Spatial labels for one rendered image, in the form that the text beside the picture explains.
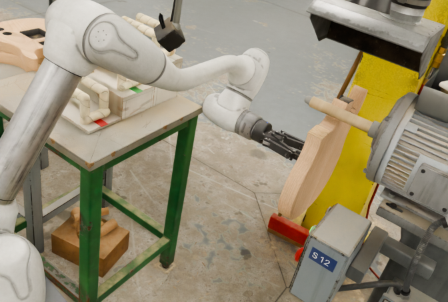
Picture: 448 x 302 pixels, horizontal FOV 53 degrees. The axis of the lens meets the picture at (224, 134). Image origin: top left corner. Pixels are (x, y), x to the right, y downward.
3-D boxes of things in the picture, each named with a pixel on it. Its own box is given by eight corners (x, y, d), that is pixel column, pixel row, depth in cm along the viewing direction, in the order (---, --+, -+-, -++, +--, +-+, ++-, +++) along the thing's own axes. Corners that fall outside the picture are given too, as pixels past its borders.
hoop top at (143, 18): (177, 35, 173) (178, 27, 171) (171, 37, 171) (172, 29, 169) (139, 19, 181) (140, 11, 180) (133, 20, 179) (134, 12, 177)
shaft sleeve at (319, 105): (371, 129, 124) (375, 120, 122) (367, 135, 122) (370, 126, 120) (313, 103, 131) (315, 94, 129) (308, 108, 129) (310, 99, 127)
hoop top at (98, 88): (110, 96, 157) (111, 88, 156) (103, 99, 155) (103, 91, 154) (73, 74, 166) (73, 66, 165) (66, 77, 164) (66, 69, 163)
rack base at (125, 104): (153, 107, 175) (155, 85, 170) (121, 121, 162) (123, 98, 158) (104, 80, 186) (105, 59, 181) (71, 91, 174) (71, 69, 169)
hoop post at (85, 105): (91, 123, 156) (92, 99, 151) (84, 126, 153) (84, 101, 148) (85, 119, 157) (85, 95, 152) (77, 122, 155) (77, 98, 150)
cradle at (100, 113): (112, 115, 161) (112, 108, 159) (86, 127, 153) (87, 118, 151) (105, 112, 163) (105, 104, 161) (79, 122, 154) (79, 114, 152)
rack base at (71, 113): (122, 120, 163) (122, 117, 162) (89, 135, 152) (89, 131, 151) (71, 90, 174) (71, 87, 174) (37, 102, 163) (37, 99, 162)
